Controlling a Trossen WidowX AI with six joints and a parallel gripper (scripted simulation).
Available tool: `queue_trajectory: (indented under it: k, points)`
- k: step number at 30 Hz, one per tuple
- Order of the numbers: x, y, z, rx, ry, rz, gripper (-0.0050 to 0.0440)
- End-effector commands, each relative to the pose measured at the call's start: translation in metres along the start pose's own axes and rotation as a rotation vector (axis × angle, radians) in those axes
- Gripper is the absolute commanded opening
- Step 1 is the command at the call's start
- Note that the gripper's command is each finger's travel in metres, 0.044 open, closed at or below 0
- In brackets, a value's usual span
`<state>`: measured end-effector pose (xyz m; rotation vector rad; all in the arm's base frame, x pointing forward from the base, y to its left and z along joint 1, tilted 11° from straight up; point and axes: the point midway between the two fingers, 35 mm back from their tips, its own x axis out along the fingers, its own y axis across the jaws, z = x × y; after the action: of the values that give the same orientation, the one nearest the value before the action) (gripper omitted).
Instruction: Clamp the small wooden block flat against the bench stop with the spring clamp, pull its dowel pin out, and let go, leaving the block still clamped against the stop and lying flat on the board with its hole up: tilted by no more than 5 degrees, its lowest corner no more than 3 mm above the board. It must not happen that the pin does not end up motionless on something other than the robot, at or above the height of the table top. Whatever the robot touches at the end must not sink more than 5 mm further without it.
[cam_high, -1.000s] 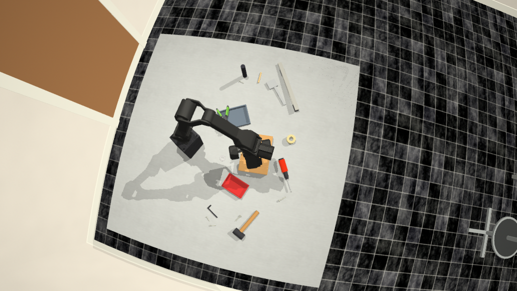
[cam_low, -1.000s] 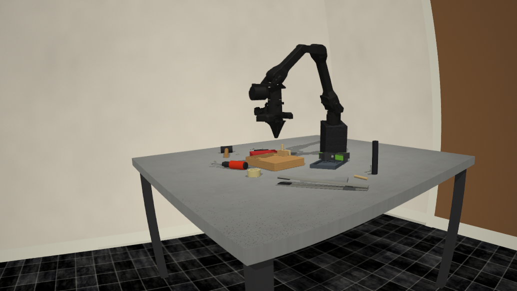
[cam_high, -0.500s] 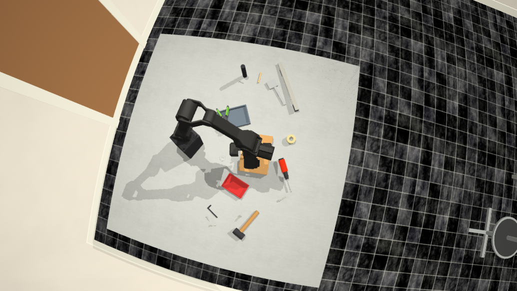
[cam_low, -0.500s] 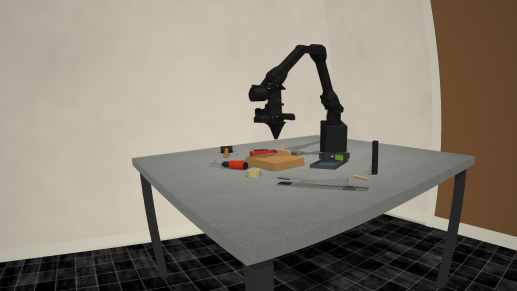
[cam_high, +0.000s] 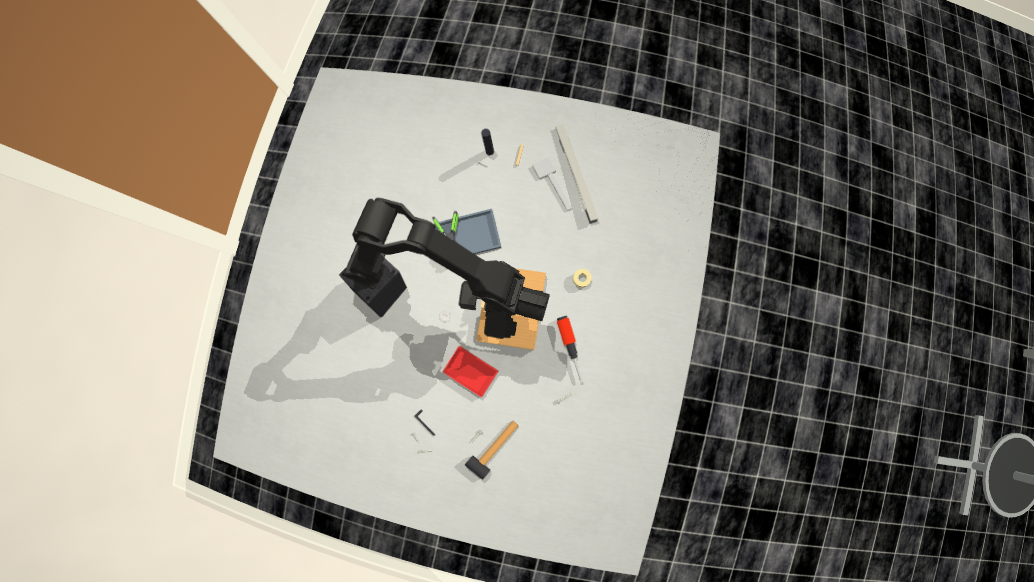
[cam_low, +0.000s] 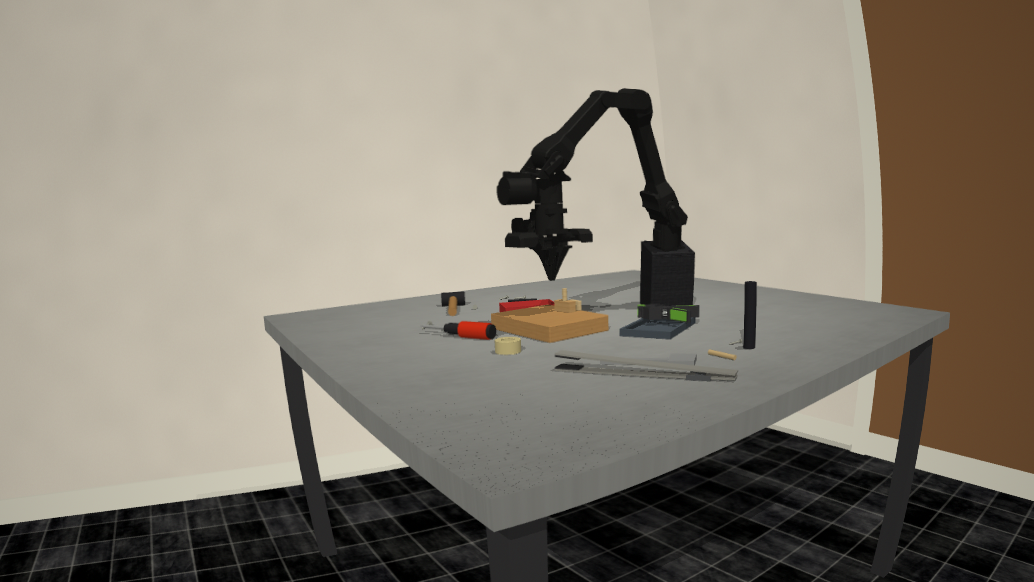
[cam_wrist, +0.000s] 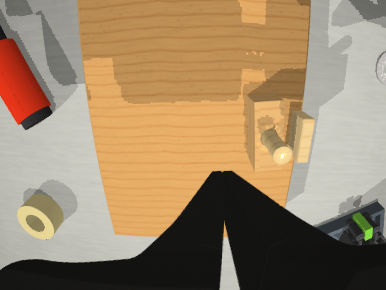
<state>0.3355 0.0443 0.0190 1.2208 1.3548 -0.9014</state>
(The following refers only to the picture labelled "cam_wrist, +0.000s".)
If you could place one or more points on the tan short cylinder with hole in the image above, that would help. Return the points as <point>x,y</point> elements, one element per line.
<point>40,216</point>

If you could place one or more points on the light wooden board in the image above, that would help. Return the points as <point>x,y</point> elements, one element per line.
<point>167,84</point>

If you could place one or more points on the red screwdriver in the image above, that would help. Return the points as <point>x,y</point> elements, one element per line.
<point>19,88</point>

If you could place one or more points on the small wooden block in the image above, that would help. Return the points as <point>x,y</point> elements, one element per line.
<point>264,112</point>

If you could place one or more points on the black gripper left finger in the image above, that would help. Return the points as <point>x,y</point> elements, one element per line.
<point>186,256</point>

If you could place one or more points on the tan wooden dowel pin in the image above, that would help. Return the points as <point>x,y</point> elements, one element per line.
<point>279,151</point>

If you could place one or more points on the light wooden rectangular block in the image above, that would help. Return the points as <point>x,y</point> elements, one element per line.
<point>300,137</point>

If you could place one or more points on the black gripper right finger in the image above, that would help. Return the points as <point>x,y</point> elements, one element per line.
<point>272,249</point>

